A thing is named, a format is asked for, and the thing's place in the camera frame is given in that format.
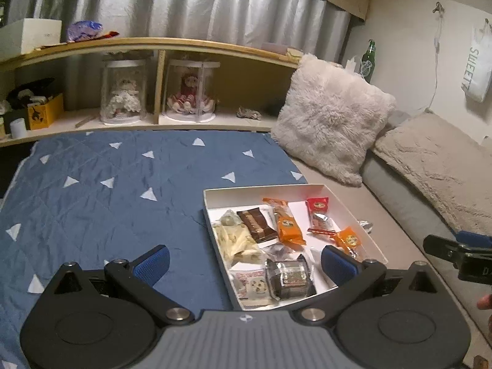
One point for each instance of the crumpled silver wrapper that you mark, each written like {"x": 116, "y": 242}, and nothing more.
{"x": 366, "y": 225}

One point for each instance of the metal wall hook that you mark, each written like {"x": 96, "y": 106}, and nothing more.
{"x": 438, "y": 7}

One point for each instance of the white dress doll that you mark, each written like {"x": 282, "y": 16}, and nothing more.
{"x": 123, "y": 98}

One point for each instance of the green beer bottle white label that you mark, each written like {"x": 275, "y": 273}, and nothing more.
{"x": 369, "y": 61}

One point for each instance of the orange packet with round label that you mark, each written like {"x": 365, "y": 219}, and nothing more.
{"x": 290, "y": 230}

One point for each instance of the beige plush cushion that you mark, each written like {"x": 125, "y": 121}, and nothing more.
{"x": 442, "y": 165}

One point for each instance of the yellow cardboard box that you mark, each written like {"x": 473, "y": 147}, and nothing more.
{"x": 44, "y": 114}

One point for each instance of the red wrapper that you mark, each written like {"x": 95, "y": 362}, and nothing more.
{"x": 109, "y": 34}

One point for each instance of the clear display dome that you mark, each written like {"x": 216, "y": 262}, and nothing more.
{"x": 169, "y": 80}
{"x": 104, "y": 84}

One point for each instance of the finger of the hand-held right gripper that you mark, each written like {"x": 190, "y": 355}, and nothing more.
{"x": 474, "y": 238}
{"x": 442, "y": 248}

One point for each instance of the black cap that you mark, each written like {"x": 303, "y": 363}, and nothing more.
{"x": 29, "y": 92}

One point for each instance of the clear packet with green ball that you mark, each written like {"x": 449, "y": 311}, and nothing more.
{"x": 229, "y": 219}

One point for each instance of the purple plastic bag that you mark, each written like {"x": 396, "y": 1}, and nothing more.
{"x": 84, "y": 30}

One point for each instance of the dark brownie packet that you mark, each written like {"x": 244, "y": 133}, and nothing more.
{"x": 290, "y": 276}

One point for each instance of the small orange snack packet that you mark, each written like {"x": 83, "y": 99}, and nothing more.
{"x": 348, "y": 238}

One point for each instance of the person's right hand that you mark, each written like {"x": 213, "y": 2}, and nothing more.
{"x": 485, "y": 301}

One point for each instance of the white shallow cardboard box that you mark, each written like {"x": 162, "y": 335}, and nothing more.
{"x": 338, "y": 209}

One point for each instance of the brown foil snack packet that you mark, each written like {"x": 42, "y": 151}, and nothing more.
{"x": 256, "y": 225}

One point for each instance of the grey sofa cushion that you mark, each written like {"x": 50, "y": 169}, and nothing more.
{"x": 403, "y": 200}

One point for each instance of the wooden shelf unit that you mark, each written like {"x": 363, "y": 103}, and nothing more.
{"x": 153, "y": 44}

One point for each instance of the small red square packet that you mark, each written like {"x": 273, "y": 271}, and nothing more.
{"x": 318, "y": 203}

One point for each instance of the blue quilted blanket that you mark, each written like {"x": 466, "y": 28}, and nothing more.
{"x": 96, "y": 200}

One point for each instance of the fluffy white pillow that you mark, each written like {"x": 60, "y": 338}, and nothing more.
{"x": 330, "y": 119}

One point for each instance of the long cream snack packet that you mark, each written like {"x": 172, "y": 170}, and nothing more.
{"x": 238, "y": 244}

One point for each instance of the red dress doll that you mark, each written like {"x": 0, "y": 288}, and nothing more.
{"x": 190, "y": 94}

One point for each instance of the white storage box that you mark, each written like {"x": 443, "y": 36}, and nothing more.
{"x": 30, "y": 34}

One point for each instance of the beige bed sheet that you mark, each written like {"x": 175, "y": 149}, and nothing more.
{"x": 384, "y": 223}

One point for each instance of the flat pink box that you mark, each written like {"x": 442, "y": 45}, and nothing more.
{"x": 275, "y": 47}

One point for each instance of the white charger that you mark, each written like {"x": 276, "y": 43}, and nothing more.
{"x": 350, "y": 63}

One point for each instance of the clear packet with orange edges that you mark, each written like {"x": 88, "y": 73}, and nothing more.
{"x": 277, "y": 205}

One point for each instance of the white cylinder cup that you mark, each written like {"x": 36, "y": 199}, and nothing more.
{"x": 17, "y": 128}

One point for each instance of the grey curtain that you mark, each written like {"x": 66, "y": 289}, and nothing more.
{"x": 173, "y": 7}

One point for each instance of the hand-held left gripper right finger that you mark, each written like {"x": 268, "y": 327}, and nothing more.
{"x": 338, "y": 265}

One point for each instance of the white tote bag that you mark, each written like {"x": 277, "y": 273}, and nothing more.
{"x": 478, "y": 65}

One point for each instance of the small white cookie packet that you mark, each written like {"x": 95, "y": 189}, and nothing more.
{"x": 250, "y": 283}

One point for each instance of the flat wooden stick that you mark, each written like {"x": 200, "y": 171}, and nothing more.
{"x": 86, "y": 121}

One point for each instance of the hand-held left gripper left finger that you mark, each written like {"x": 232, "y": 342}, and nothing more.
{"x": 152, "y": 265}

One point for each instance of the small brown ornament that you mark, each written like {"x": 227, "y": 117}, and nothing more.
{"x": 248, "y": 113}

